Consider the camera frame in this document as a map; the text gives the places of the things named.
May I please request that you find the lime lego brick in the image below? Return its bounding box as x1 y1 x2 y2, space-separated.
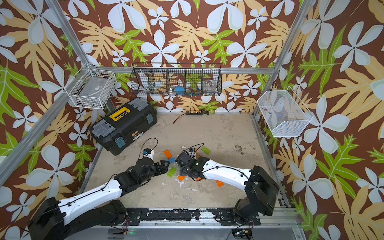
201 147 211 155
167 167 177 178

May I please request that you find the orange lego brick long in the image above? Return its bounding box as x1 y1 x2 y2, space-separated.
216 181 224 188

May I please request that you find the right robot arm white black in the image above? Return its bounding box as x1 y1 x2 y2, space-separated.
176 151 280 226

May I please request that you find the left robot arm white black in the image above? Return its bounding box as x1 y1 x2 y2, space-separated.
28 157 170 240

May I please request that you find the blue flat lego plate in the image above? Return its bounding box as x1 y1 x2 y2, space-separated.
168 157 176 164

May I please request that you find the orange flat lego plate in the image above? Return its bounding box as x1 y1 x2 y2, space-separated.
164 150 173 160

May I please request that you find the black power strip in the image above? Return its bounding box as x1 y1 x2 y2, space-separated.
186 111 203 116

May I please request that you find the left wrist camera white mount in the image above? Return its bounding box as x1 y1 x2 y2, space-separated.
142 148 154 160

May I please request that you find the black toolbox yellow handle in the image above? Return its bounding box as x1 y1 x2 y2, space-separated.
90 98 158 156

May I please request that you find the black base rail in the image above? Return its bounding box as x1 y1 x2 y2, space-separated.
126 208 261 226

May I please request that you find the black wire basket centre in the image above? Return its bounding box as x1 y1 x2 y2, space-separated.
130 63 223 97

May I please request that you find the white wire basket left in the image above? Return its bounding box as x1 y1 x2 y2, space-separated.
65 64 117 110

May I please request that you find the white wire basket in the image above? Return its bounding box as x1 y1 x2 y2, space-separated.
257 87 314 138
65 64 117 110

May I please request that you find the white wire basket right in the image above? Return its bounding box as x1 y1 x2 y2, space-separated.
257 87 314 138

